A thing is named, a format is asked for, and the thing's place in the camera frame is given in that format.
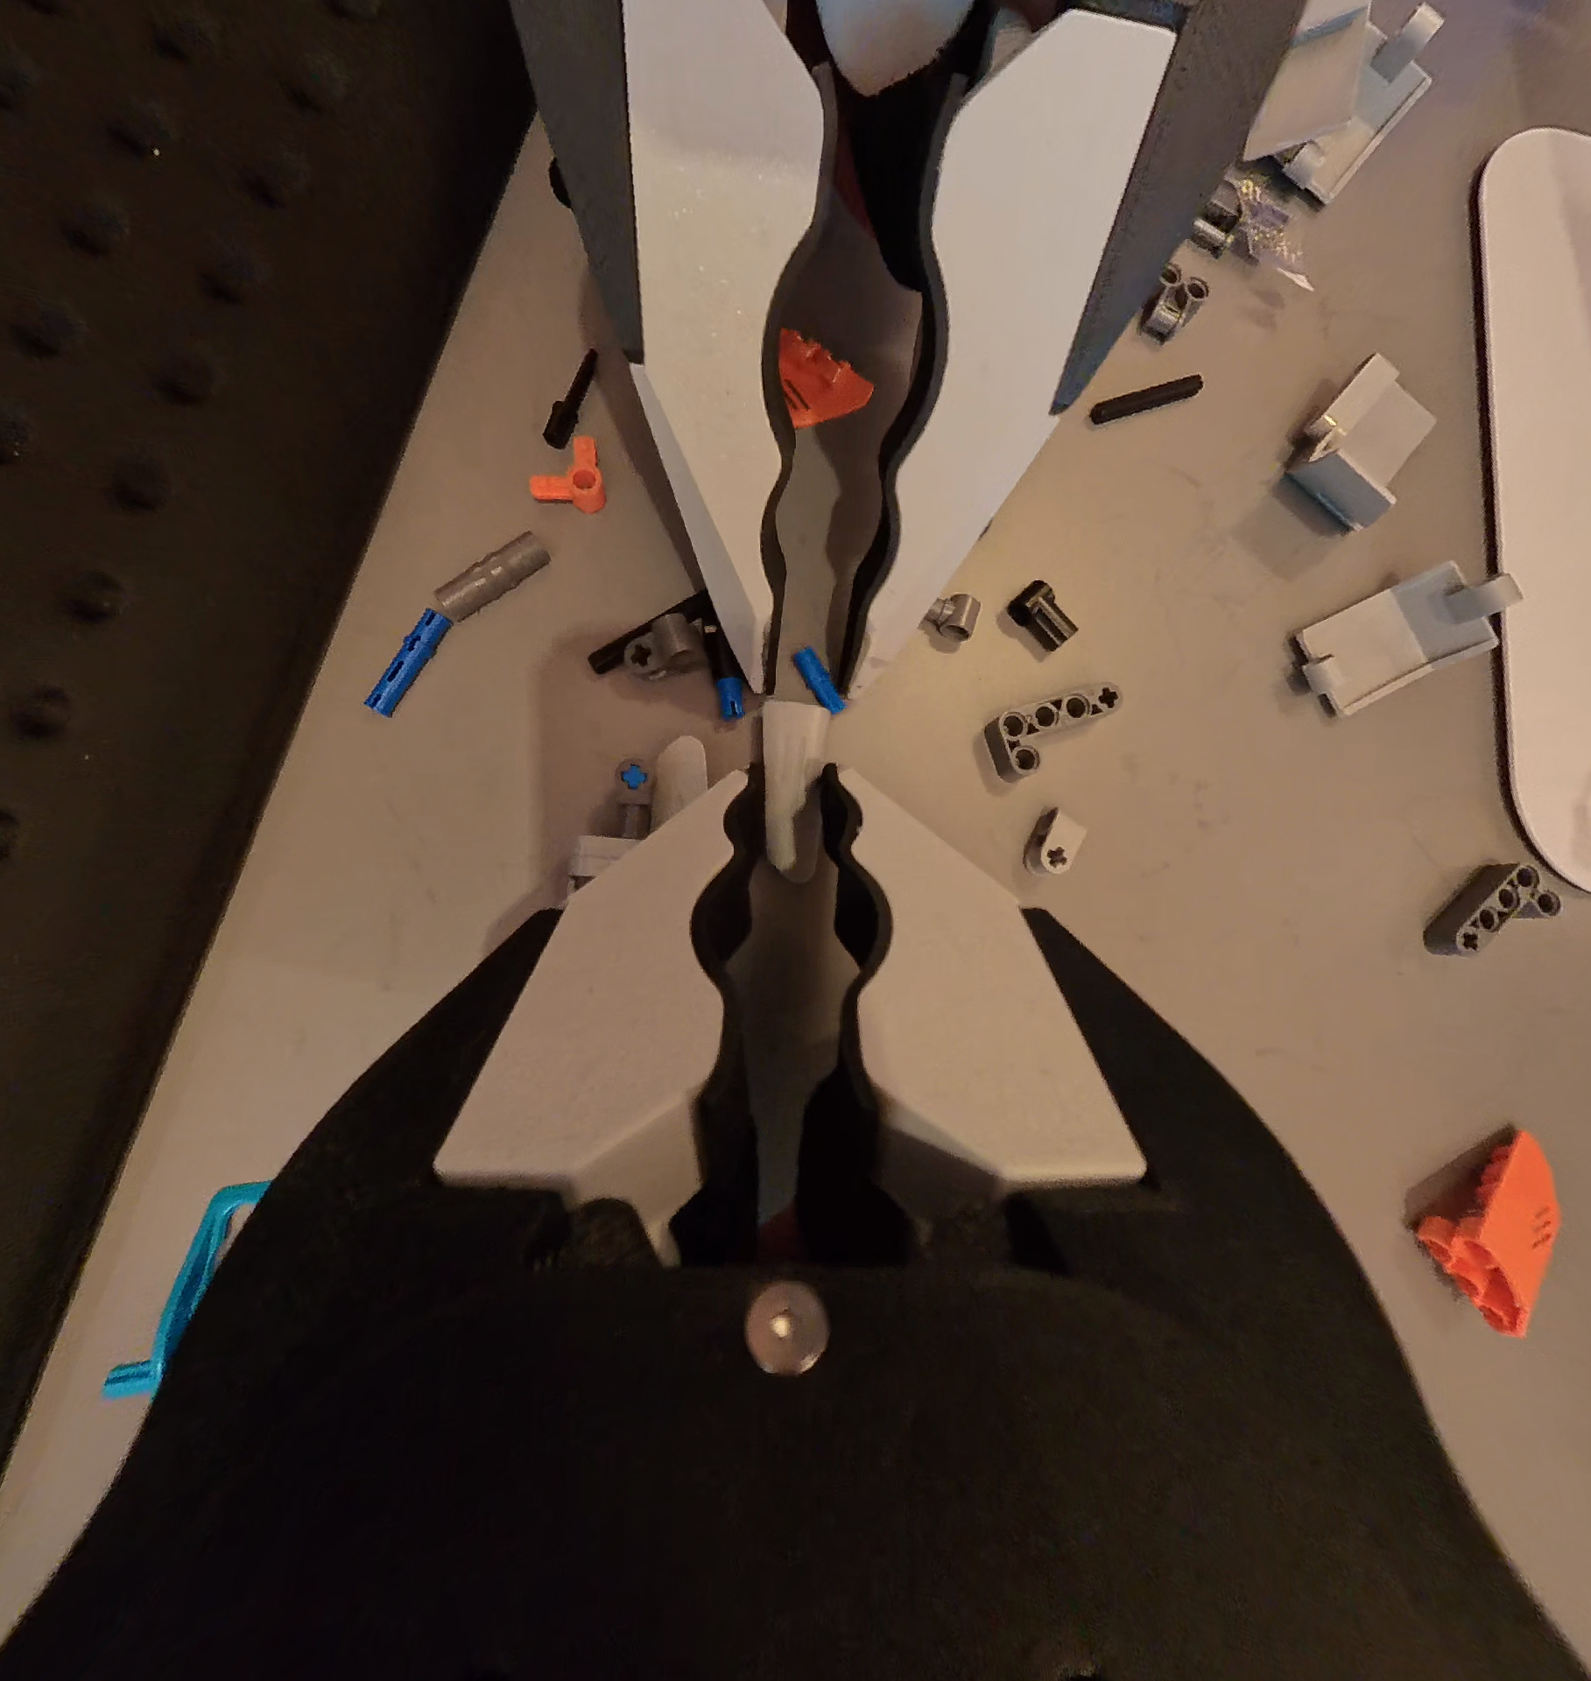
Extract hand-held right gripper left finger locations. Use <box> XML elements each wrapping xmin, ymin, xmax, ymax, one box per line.
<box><xmin>432</xmin><ymin>768</ymin><xmax>760</xmax><ymax>1265</ymax></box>

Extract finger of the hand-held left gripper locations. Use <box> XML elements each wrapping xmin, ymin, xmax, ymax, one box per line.
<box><xmin>625</xmin><ymin>0</ymin><xmax>834</xmax><ymax>691</ymax></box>
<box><xmin>845</xmin><ymin>6</ymin><xmax>1180</xmax><ymax>691</ymax></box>

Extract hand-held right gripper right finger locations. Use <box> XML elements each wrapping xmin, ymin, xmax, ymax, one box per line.
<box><xmin>804</xmin><ymin>765</ymin><xmax>1149</xmax><ymax>1269</ymax></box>

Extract small orange connector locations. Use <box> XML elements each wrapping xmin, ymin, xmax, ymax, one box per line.
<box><xmin>528</xmin><ymin>436</ymin><xmax>608</xmax><ymax>513</ymax></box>

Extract orange wedge panel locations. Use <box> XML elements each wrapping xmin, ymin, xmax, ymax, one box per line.
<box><xmin>777</xmin><ymin>328</ymin><xmax>876</xmax><ymax>433</ymax></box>

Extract short black axle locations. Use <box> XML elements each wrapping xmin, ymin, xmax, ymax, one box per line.
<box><xmin>1088</xmin><ymin>376</ymin><xmax>1204</xmax><ymax>425</ymax></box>

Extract small clear plastic wrapper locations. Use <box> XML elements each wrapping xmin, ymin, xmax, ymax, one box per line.
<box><xmin>1235</xmin><ymin>171</ymin><xmax>1316</xmax><ymax>284</ymax></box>

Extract long black pin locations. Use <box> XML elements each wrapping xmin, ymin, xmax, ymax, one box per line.
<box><xmin>540</xmin><ymin>348</ymin><xmax>601</xmax><ymax>442</ymax></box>

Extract dark grey angled beam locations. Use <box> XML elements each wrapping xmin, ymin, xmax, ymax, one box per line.
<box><xmin>982</xmin><ymin>684</ymin><xmax>1125</xmax><ymax>785</ymax></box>

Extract light grey boxy panel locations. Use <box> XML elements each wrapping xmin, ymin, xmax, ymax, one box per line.
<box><xmin>1281</xmin><ymin>352</ymin><xmax>1437</xmax><ymax>534</ymax></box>

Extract small black connector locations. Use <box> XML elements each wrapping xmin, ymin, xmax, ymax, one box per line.
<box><xmin>1004</xmin><ymin>579</ymin><xmax>1079</xmax><ymax>651</ymax></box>

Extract blue pin with grey sleeve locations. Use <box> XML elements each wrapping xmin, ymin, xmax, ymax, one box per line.
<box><xmin>363</xmin><ymin>532</ymin><xmax>551</xmax><ymax>717</ymax></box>

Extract dark grey short beam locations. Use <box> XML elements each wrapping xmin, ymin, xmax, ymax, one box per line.
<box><xmin>1420</xmin><ymin>862</ymin><xmax>1565</xmax><ymax>957</ymax></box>

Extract orange curved panel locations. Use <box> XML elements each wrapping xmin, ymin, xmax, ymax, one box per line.
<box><xmin>1413</xmin><ymin>1129</ymin><xmax>1563</xmax><ymax>1338</ymax></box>

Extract light grey flat clip panel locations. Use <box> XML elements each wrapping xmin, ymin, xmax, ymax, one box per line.
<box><xmin>1292</xmin><ymin>563</ymin><xmax>1525</xmax><ymax>717</ymax></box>

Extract black dimpled foam pad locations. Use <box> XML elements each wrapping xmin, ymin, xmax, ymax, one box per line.
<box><xmin>0</xmin><ymin>0</ymin><xmax>540</xmax><ymax>1564</ymax></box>

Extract white book stand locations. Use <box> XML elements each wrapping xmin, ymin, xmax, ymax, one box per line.
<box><xmin>1475</xmin><ymin>127</ymin><xmax>1591</xmax><ymax>904</ymax></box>

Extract cyan toy frame piece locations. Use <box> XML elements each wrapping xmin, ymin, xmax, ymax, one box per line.
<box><xmin>100</xmin><ymin>1179</ymin><xmax>275</xmax><ymax>1404</ymax></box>

